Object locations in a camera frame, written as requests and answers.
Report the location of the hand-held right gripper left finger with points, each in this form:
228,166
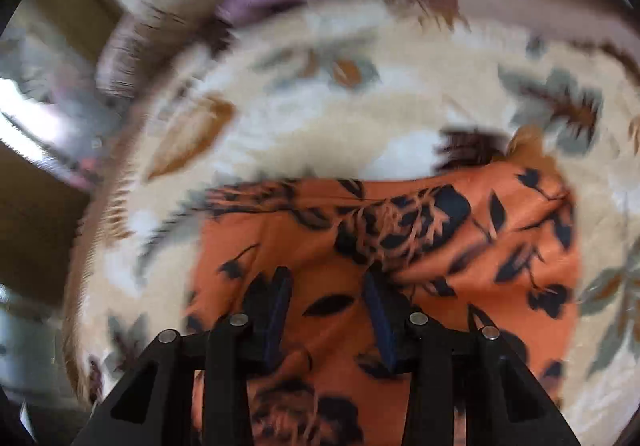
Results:
277,311

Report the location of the beige leaf print blanket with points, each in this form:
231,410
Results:
310,126

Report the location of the brown wooden furniture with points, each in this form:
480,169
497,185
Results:
35,216

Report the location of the orange floral print garment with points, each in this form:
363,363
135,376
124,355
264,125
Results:
325,246

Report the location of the striped beige bolster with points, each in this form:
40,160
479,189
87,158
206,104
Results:
165,16

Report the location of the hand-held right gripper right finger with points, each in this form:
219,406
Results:
382,321

